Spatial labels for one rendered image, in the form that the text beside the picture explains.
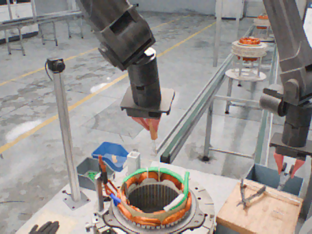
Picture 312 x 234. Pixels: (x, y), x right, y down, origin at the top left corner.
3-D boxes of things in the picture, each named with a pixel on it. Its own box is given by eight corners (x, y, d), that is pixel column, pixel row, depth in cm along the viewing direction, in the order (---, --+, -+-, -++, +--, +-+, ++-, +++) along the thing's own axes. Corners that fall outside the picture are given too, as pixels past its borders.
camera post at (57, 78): (81, 200, 123) (62, 70, 98) (75, 204, 121) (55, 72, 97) (78, 197, 125) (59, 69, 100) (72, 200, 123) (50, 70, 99)
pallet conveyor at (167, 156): (258, 36, 927) (262, 10, 893) (278, 37, 906) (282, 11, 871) (149, 252, 191) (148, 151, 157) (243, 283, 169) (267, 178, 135)
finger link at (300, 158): (275, 165, 79) (280, 135, 75) (302, 172, 75) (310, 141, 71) (269, 178, 73) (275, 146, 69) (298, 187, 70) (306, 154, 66)
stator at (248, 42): (239, 55, 288) (241, 35, 279) (261, 58, 277) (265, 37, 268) (232, 60, 271) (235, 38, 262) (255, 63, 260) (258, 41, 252)
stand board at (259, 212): (239, 183, 93) (240, 177, 92) (301, 204, 83) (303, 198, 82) (215, 222, 78) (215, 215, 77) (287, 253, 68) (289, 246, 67)
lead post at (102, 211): (96, 215, 73) (92, 178, 68) (104, 209, 75) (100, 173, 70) (101, 218, 72) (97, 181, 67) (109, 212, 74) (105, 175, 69)
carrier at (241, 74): (232, 67, 305) (235, 38, 292) (270, 73, 286) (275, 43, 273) (219, 76, 275) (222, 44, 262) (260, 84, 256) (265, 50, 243)
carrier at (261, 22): (243, 37, 467) (245, 18, 454) (262, 35, 481) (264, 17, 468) (260, 42, 435) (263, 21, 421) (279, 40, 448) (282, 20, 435)
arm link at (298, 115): (306, 105, 62) (321, 100, 65) (280, 95, 67) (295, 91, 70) (300, 133, 65) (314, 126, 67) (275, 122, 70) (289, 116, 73)
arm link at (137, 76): (135, 63, 48) (161, 49, 50) (113, 48, 52) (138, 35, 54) (141, 94, 53) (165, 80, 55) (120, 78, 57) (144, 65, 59)
